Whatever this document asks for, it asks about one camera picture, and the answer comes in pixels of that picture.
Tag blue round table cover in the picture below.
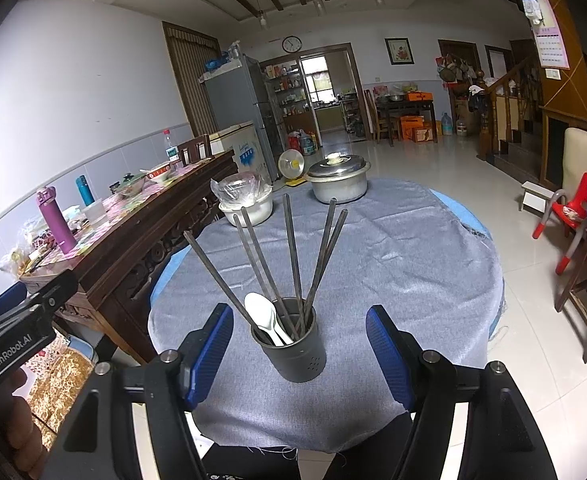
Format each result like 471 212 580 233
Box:
150 187 504 311

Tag gold floral cushion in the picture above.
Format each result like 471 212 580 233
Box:
26 345 94 451

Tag clear plastic container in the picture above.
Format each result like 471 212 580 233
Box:
82 200 110 228

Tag carved dark wooden sideboard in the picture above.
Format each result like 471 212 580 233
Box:
18 150 236 366

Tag grey tablecloth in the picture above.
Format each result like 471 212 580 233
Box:
148 177 505 456

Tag dark wooden side table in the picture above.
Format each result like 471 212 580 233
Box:
373 99 439 146

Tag red child chair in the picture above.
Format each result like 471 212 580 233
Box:
532 172 587 276

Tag brown wooden door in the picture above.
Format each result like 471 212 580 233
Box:
162 21 221 138

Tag grey cylindrical utensil holder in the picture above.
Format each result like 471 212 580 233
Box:
250 297 327 384

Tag white step stool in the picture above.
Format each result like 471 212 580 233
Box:
519 180 554 216

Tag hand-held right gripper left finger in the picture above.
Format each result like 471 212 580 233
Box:
46 302 235 480

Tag clear plastic bag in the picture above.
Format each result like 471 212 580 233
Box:
210 171 273 207

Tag framed floral picture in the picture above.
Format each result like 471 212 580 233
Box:
384 37 415 66

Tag white chest freezer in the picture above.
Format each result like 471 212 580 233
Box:
208 120 270 181

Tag glass-lidded green bowl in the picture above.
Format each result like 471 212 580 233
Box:
116 172 146 197

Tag metal cooking pot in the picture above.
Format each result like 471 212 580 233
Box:
309 172 369 205

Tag white hanging plastic bag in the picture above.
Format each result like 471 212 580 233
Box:
521 0 544 25

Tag set of dark chopsticks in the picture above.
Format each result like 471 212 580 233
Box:
183 193 349 341

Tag blue floor water jug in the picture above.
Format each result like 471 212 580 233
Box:
298 130 319 157

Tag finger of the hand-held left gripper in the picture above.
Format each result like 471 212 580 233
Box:
0 281 29 331
22 269 80 312

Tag pantry shelf with bottles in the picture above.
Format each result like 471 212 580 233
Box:
266 60 319 136

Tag grey refrigerator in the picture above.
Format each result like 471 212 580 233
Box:
200 55 284 183

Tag orange cartons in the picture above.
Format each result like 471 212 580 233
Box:
398 115 439 143

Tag light blue plastic stool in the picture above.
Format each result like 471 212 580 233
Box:
68 335 99 361

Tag person's dark trousers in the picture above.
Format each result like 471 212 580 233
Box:
200 410 414 480

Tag purple thermos bottle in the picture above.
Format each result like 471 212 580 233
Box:
36 186 78 255

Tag wooden stair railing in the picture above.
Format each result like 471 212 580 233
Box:
476 52 547 161

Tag blue thermos bottle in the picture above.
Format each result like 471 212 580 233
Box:
76 175 95 207

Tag person's left hand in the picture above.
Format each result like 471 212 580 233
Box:
0 365 49 478

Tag red patterned white bowl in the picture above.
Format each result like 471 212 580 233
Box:
146 162 173 184

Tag pink wall calendar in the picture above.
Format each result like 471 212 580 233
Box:
528 0 571 70

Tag checkered table runner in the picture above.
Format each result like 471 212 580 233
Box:
28 157 214 266

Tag white plastic spoon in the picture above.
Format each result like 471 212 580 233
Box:
244 292 286 346
266 300 294 346

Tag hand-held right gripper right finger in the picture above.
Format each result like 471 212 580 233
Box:
366 305 559 480

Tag clear red-capped water bottle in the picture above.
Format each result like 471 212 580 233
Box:
162 129 181 170

